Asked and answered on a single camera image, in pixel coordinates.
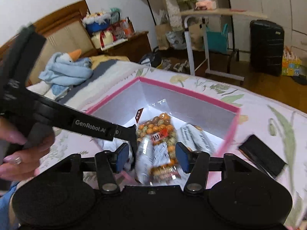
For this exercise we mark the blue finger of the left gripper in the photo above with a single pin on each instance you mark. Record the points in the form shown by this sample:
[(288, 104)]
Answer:
[(128, 134)]

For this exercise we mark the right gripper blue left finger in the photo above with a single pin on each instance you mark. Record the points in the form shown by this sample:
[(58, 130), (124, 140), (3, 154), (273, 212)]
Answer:
[(109, 163)]

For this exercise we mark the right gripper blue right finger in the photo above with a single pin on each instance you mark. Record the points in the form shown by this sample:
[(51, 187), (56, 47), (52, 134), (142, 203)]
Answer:
[(196, 164)]

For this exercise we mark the white snack bar packet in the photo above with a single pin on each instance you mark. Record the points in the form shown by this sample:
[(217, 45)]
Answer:
[(194, 139)]

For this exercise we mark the clear bag mixed nuts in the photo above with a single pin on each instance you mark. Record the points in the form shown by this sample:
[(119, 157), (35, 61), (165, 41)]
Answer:
[(156, 162)]

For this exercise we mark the plain black snack packet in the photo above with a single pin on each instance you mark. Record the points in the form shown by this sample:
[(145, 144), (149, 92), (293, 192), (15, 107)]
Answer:
[(262, 156)]

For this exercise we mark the person's left hand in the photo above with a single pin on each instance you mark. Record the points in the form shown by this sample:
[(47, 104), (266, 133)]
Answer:
[(23, 164)]

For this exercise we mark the pink cardboard box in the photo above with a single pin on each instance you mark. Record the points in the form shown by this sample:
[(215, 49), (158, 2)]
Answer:
[(216, 118)]

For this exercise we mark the goose plush in blue blanket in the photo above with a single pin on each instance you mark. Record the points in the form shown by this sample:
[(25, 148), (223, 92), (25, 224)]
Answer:
[(63, 71)]

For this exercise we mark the floral bed sheet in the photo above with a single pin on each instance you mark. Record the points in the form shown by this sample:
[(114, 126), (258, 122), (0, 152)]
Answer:
[(279, 126)]

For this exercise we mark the wooden nightstand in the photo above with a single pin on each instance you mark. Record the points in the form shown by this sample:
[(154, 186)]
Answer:
[(134, 48)]

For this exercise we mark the cream gift box red ribbon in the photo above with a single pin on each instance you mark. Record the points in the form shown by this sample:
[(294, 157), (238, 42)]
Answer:
[(103, 39)]

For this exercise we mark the brown paper bag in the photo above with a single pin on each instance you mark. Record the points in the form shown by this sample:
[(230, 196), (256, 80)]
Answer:
[(161, 31)]

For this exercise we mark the teal shopping bag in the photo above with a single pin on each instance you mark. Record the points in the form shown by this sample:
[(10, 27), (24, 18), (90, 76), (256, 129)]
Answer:
[(218, 41)]

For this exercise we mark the colourful gift bag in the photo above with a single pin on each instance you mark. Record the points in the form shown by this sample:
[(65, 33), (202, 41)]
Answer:
[(291, 64)]

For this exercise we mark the black suitcase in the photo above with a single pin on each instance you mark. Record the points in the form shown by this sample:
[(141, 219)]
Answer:
[(266, 47)]

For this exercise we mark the rolling laptop table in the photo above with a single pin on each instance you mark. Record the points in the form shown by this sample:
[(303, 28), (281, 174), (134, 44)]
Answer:
[(234, 53)]

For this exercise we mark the pink tissue box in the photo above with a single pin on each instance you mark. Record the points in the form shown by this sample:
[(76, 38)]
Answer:
[(205, 5)]

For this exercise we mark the white wardrobe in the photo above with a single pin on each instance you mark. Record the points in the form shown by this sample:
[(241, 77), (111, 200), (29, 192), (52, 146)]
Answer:
[(289, 14)]

